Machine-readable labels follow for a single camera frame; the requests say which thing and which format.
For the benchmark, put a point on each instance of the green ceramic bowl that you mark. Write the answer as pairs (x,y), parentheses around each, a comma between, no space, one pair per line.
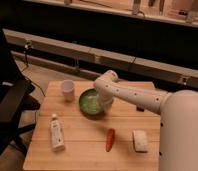
(89,104)

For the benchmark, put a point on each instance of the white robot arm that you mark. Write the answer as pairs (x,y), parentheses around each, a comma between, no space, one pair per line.
(178,148)

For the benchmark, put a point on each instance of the white paper cup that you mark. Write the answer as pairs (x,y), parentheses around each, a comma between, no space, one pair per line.
(68,89)

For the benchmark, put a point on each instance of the red chili pepper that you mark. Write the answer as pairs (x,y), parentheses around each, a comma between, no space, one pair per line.
(110,139)

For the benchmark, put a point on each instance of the white sponge block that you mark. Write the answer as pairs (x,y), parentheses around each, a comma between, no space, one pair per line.
(140,141)

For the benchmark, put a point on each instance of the white tube bottle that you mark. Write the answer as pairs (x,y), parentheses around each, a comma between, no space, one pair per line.
(57,140)

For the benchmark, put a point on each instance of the black office chair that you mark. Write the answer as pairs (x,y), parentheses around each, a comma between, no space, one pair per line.
(15,97)

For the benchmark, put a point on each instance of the grey wall rail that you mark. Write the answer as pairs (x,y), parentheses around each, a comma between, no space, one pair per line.
(89,62)

